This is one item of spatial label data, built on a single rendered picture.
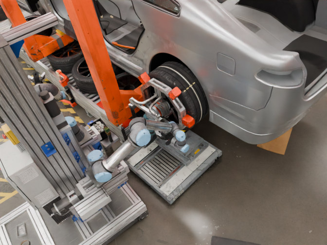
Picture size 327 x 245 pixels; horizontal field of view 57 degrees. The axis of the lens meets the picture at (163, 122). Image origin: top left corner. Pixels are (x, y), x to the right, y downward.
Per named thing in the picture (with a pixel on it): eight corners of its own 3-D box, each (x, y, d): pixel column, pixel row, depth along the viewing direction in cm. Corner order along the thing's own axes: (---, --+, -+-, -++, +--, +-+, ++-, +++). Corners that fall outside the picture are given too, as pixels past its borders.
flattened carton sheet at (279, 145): (294, 121, 360) (294, 119, 358) (284, 155, 329) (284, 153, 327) (269, 114, 372) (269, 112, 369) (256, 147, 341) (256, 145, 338)
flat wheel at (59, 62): (77, 44, 493) (72, 31, 476) (102, 56, 459) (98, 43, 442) (43, 65, 463) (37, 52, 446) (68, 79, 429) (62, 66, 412)
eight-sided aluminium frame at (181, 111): (188, 136, 289) (184, 95, 250) (184, 140, 287) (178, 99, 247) (151, 111, 319) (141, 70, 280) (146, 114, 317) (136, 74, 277)
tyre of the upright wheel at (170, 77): (154, 81, 328) (194, 126, 322) (138, 93, 319) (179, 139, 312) (171, 47, 269) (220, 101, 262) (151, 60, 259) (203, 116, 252)
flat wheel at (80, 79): (67, 90, 413) (61, 76, 396) (93, 61, 452) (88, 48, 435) (108, 98, 390) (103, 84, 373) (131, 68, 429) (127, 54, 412)
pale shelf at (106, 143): (119, 139, 319) (118, 137, 317) (106, 148, 312) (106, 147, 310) (96, 120, 343) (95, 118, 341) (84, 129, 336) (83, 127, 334)
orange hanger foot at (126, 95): (162, 93, 345) (158, 69, 320) (128, 119, 324) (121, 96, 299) (153, 87, 355) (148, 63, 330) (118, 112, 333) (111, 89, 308)
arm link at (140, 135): (99, 171, 235) (147, 124, 224) (104, 186, 225) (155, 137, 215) (87, 167, 226) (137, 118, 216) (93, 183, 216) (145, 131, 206)
